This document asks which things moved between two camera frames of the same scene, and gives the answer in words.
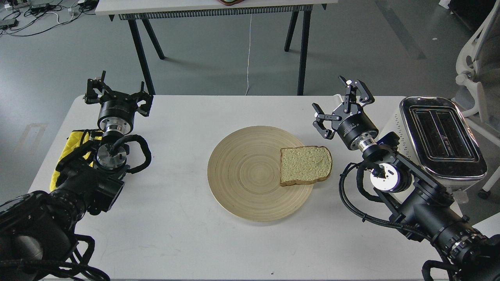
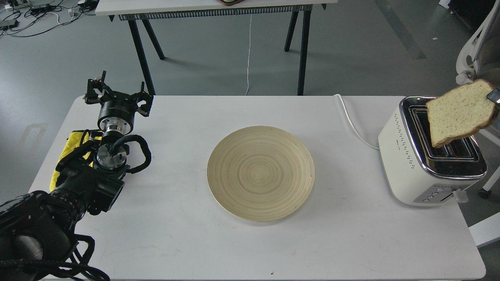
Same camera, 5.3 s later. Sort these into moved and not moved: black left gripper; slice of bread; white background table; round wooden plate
Moved: slice of bread
Not moved: round wooden plate; white background table; black left gripper
